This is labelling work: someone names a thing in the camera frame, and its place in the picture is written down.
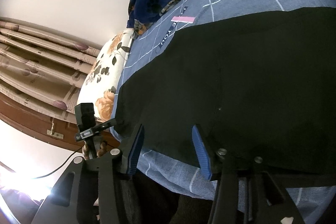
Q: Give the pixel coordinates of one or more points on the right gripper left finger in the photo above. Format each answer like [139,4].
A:
[89,191]

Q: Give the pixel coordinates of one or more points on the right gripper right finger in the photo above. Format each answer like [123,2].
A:
[243,195]

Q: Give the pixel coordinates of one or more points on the black pants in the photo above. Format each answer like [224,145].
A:
[241,95]

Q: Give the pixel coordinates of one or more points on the left hand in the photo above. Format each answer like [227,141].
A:
[99,153]

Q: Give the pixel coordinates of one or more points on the white floral pillow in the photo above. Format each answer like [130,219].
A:
[101,83]

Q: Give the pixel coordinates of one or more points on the beige floral curtain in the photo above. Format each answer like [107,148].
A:
[43,71]

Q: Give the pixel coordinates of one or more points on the blue grid bed sheet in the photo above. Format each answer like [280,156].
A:
[166,173]

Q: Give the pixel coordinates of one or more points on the brown wooden bed frame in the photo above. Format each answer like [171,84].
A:
[39,126]

